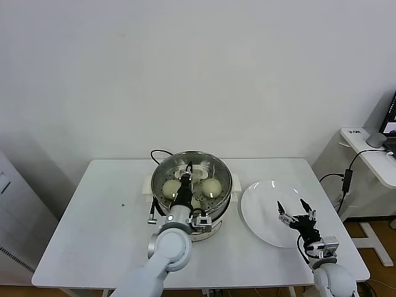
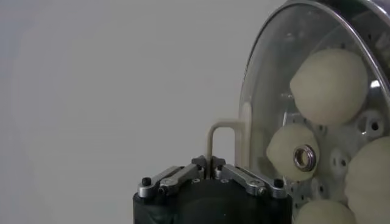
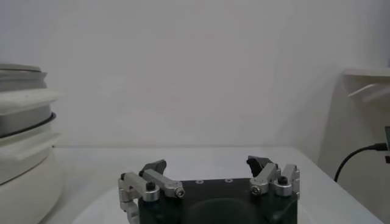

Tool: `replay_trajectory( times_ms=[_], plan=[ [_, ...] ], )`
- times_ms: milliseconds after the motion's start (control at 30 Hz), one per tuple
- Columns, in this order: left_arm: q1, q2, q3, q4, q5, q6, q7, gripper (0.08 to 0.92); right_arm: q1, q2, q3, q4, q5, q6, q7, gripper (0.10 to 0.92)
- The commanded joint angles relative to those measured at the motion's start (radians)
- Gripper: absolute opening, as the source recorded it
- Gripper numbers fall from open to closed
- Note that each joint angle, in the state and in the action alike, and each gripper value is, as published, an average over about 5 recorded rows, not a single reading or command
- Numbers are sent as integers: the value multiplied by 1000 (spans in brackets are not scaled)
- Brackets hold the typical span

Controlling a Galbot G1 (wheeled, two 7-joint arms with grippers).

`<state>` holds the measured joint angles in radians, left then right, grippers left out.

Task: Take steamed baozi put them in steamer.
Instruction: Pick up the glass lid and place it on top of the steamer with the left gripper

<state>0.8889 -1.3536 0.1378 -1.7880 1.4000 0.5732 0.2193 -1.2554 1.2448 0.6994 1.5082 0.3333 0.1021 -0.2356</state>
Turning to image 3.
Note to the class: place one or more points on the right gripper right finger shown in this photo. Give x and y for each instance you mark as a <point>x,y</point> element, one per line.
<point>268,179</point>

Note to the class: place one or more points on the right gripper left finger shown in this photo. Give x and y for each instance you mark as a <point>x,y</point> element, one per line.
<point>164,184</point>

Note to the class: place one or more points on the large white round plate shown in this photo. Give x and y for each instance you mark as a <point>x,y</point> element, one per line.
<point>100,210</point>

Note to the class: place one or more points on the white electric cooker base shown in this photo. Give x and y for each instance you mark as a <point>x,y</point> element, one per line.
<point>27,188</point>

